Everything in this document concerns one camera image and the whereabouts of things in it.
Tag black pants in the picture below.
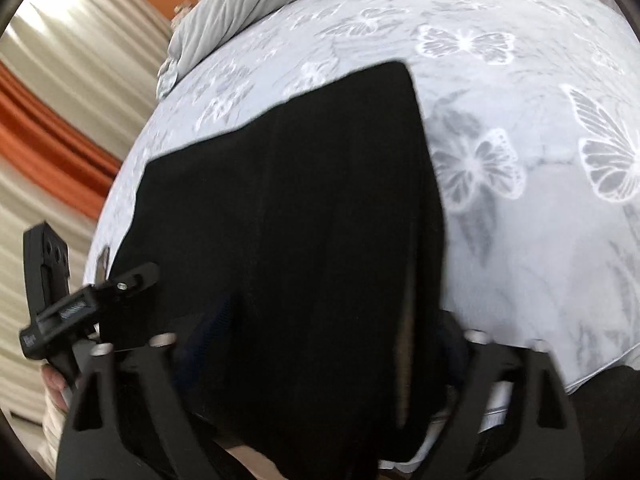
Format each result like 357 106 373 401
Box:
100 62 447 479

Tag left hand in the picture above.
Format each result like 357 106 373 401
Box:
40 363 72 413

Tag orange curtain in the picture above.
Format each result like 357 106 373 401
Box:
0 67 120 220

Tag cream curtain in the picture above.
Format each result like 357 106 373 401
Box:
1 0 172 467

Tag grey duvet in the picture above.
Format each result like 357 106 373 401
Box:
155 0 402 101

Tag butterfly print bed sheet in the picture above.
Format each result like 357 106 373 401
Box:
81 0 640 476

